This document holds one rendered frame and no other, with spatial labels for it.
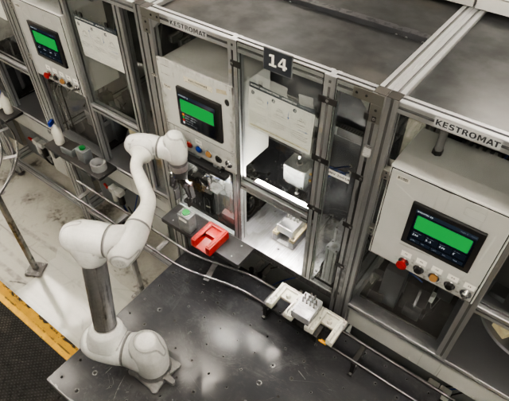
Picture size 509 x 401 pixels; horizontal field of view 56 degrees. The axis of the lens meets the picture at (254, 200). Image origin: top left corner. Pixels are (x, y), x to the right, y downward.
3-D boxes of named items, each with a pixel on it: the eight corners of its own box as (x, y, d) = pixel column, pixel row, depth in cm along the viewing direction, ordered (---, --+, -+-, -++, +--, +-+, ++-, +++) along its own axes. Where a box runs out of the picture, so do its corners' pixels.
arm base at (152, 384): (161, 401, 217) (159, 395, 213) (127, 372, 226) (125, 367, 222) (188, 370, 227) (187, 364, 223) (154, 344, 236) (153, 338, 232)
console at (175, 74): (165, 143, 237) (150, 58, 204) (203, 116, 253) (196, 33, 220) (231, 178, 219) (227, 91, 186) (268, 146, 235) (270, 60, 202)
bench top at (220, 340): (48, 383, 227) (46, 379, 224) (198, 243, 286) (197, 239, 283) (320, 642, 164) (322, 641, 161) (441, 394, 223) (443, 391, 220)
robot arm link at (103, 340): (122, 375, 216) (77, 365, 219) (137, 347, 229) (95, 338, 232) (99, 239, 174) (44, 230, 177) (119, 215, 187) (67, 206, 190)
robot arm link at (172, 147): (192, 153, 227) (165, 149, 229) (188, 127, 216) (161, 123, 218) (184, 169, 220) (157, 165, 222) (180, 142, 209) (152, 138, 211)
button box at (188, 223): (179, 227, 259) (176, 212, 250) (188, 219, 263) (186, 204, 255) (189, 234, 255) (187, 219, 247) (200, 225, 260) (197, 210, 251)
